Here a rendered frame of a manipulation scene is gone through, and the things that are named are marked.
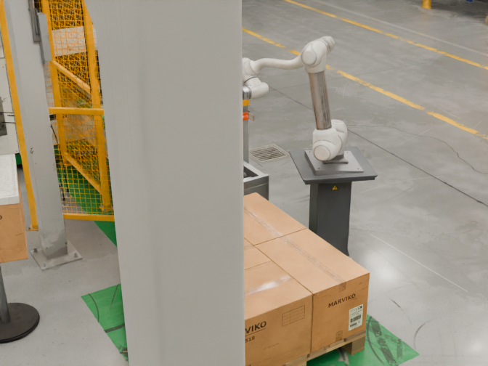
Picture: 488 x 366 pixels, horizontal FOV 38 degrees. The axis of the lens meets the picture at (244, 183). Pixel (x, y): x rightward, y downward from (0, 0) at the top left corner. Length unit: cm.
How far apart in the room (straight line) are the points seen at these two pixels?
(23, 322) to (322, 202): 209
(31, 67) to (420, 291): 294
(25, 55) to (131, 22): 409
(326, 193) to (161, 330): 405
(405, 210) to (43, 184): 286
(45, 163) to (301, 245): 187
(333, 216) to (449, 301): 94
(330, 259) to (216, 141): 343
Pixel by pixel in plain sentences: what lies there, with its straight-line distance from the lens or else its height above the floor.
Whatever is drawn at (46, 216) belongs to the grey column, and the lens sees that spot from 519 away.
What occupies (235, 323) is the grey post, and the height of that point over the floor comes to 220.
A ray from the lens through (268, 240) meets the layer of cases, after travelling 433.
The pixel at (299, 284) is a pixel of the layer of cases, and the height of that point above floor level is 54.
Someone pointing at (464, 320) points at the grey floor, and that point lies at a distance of 476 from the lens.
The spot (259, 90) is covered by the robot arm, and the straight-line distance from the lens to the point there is 482.
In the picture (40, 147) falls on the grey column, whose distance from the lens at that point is 498.
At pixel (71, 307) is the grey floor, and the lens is 483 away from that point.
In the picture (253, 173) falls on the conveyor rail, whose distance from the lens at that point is 510.
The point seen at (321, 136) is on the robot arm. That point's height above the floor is 104.
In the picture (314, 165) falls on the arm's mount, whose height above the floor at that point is 79.
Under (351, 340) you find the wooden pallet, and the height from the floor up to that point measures 11.
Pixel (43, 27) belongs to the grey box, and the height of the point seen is 169.
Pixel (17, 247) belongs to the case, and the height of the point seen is 70.
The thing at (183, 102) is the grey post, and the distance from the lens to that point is 72.
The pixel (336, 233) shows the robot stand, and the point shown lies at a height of 25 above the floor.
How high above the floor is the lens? 274
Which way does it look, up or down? 26 degrees down
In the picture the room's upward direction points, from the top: 1 degrees counter-clockwise
